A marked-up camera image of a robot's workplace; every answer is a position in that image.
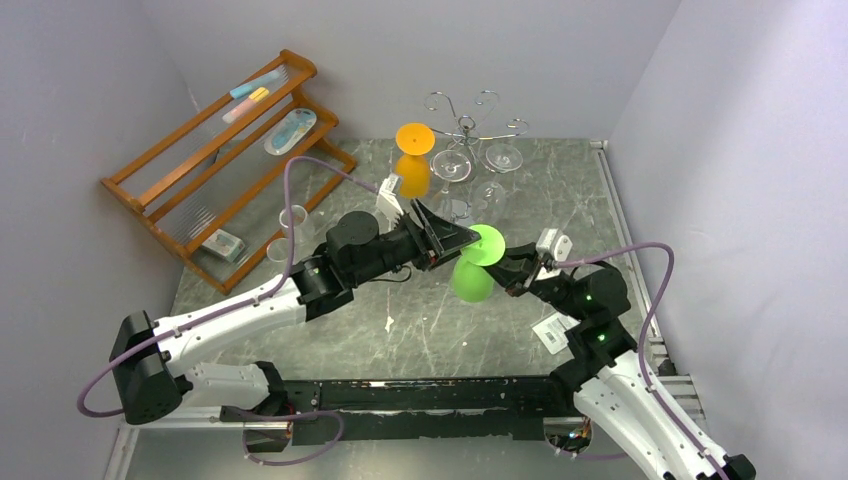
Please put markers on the chrome wine glass rack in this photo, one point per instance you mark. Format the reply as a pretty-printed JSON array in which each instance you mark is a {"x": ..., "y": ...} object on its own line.
[{"x": 466, "y": 139}]

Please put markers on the white paper label card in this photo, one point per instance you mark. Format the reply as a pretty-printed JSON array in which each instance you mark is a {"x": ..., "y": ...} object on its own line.
[{"x": 551, "y": 331}]

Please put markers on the orange plastic wine glass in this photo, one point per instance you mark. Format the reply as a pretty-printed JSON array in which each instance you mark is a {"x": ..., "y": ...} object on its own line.
[{"x": 415, "y": 141}]

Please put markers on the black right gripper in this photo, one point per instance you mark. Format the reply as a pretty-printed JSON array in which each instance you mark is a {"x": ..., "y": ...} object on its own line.
[{"x": 523, "y": 273}]

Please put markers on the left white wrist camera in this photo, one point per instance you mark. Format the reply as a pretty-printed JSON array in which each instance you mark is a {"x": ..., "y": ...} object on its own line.
[{"x": 387, "y": 202}]

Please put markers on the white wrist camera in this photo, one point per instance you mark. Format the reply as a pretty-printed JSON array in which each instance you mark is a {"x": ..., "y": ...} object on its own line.
[
  {"x": 554, "y": 243},
  {"x": 387, "y": 202}
]

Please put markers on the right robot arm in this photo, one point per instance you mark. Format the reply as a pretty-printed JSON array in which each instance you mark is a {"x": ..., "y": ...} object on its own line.
[{"x": 608, "y": 379}]

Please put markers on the small teal white box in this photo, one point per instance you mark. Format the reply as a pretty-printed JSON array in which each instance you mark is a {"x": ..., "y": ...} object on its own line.
[{"x": 224, "y": 246}]

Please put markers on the clear wine glass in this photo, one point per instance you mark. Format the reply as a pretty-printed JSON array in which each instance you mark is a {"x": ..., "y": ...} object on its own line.
[
  {"x": 450, "y": 167},
  {"x": 489, "y": 199}
]

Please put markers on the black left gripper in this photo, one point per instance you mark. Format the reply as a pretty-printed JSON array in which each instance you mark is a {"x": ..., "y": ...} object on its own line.
[{"x": 445, "y": 240}]

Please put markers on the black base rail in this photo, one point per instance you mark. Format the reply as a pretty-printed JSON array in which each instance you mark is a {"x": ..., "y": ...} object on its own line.
[{"x": 516, "y": 407}]

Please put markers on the small clear glass cup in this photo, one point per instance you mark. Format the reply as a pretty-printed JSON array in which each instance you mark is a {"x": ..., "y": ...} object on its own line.
[{"x": 295, "y": 222}]

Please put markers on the green plastic wine glass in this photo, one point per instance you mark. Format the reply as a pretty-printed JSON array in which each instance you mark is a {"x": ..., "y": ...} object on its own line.
[{"x": 470, "y": 281}]

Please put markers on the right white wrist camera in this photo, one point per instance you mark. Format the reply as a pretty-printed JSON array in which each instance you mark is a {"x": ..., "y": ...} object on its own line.
[{"x": 554, "y": 243}]

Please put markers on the wooden shelf rack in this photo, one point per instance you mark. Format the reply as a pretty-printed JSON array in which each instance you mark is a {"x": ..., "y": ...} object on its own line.
[{"x": 208, "y": 175}]

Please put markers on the blue toothbrush package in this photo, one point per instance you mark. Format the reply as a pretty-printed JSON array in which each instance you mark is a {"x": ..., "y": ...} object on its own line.
[{"x": 289, "y": 131}]

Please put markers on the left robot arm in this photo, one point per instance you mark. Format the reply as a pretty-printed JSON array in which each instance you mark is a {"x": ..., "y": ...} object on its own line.
[{"x": 159, "y": 363}]

